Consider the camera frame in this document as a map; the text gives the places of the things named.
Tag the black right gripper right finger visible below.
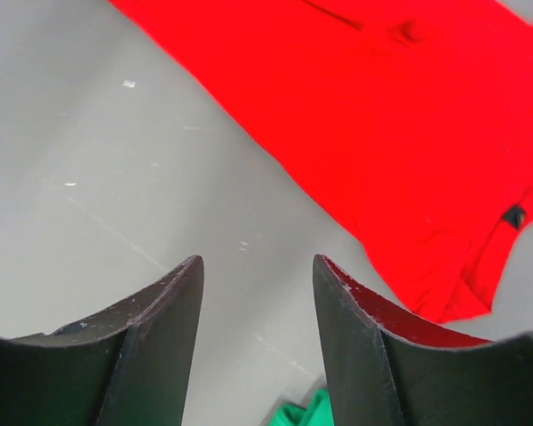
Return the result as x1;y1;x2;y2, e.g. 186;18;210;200
313;255;533;425

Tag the red t shirt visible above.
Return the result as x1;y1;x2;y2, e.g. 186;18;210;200
116;0;533;323

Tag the green folded t shirt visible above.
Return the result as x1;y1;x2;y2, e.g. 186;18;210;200
268;388;334;426

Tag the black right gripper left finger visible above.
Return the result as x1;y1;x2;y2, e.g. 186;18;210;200
0;256;203;425

